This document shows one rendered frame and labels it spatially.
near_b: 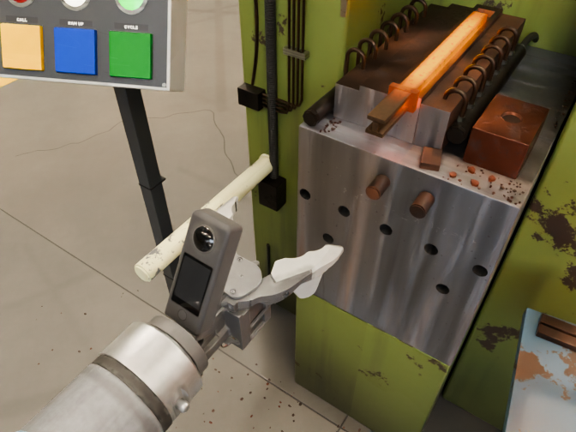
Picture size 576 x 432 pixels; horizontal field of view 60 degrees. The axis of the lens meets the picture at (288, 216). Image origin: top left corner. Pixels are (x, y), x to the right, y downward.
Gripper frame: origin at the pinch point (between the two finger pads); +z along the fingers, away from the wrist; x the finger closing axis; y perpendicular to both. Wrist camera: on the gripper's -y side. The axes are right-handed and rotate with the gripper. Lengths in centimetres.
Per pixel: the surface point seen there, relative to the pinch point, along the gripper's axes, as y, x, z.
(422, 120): 3.5, 3.4, 33.0
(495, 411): 91, 36, 47
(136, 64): 0.1, -42.4, 16.6
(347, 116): 7.4, -9.7, 33.0
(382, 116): -1.4, 0.5, 23.4
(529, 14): 2, 7, 81
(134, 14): -6.6, -45.0, 20.4
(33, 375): 100, -83, -15
